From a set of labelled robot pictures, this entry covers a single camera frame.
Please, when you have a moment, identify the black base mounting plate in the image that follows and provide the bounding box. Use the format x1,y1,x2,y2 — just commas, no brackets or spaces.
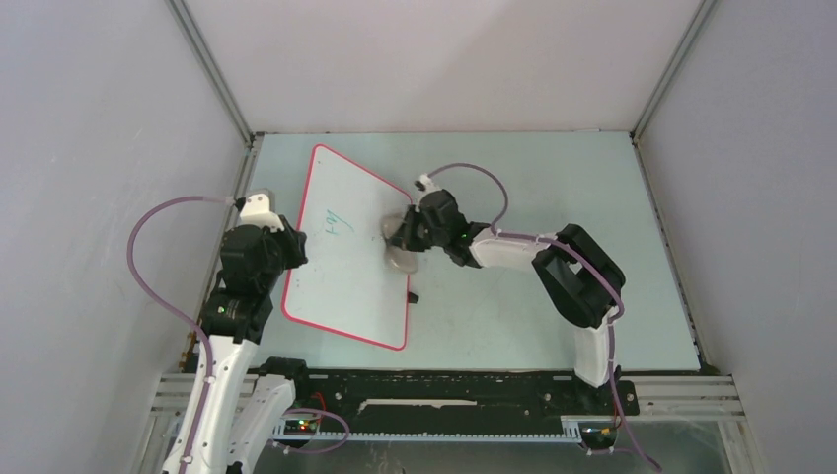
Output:
294,369,640,437

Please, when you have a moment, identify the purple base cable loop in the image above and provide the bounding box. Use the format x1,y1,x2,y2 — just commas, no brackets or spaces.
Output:
274,408,353,456

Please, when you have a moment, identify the purple camera cable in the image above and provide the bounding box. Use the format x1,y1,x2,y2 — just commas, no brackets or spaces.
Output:
424,162,661,472
125,195,238,474

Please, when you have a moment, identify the grey mesh sponge eraser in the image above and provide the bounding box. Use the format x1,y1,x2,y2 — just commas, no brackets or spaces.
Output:
381,213,419,275

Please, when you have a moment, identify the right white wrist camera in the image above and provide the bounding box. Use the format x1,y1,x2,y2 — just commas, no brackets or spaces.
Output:
414,174,440,195

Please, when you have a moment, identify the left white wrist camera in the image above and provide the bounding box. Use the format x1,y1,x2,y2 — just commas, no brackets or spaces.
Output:
234,189,285,233

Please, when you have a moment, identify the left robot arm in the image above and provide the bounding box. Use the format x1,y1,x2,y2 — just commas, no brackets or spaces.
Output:
162,215,312,473

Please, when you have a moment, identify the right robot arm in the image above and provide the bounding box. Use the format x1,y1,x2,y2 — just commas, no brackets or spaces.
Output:
381,190,626,413

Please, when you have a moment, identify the right corner aluminium post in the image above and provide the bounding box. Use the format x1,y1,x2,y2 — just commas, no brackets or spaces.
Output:
631,0,720,146

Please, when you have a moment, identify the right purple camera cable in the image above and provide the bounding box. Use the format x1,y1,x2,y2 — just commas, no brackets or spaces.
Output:
424,162,661,472

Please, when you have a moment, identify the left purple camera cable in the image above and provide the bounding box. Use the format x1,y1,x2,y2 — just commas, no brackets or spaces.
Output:
125,195,238,474

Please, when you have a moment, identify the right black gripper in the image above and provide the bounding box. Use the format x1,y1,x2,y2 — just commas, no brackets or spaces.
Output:
389,206,448,254

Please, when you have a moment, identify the corner aluminium post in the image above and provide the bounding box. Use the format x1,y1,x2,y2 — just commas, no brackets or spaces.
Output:
631,0,720,146
166,0,257,146

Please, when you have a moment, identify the pink-framed whiteboard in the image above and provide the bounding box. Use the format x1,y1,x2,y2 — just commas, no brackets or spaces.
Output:
281,144,413,351

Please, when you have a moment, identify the left corner aluminium post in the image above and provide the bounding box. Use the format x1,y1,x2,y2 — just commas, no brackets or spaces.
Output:
166,0,257,146

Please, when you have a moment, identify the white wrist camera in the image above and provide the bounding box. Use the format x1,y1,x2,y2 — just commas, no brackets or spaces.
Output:
234,189,285,233
414,174,440,195

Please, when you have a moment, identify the aluminium frame rail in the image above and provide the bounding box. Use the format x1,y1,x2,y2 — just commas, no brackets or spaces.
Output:
146,375,747,446

